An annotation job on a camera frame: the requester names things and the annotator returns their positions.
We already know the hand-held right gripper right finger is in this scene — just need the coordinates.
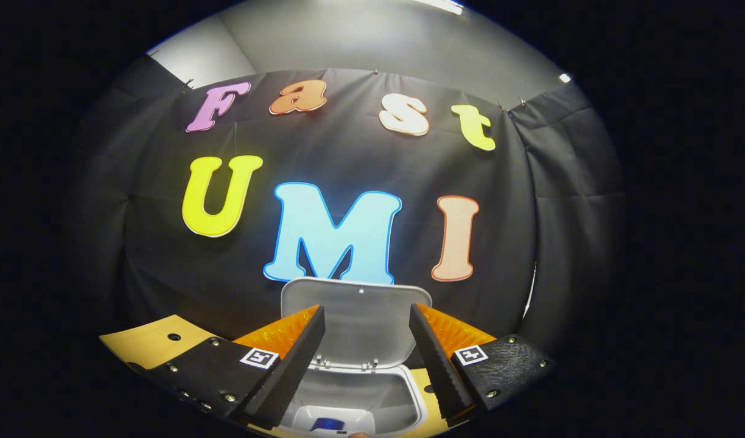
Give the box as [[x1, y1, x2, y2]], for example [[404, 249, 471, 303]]
[[409, 302, 557, 426]]

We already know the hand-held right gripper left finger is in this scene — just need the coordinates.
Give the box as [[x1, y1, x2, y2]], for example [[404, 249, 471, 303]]
[[129, 304, 326, 429]]

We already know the white desktop garbage bin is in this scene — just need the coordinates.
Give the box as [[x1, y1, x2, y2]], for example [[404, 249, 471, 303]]
[[279, 277, 434, 438]]

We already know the wooden desktop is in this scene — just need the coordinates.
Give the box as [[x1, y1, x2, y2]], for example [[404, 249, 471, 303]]
[[99, 315, 464, 438]]

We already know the black backdrop cloth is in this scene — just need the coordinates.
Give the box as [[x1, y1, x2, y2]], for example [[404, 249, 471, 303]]
[[62, 55, 626, 360]]

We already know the long ceiling light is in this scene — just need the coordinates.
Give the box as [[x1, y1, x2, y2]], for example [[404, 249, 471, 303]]
[[412, 0, 464, 15]]

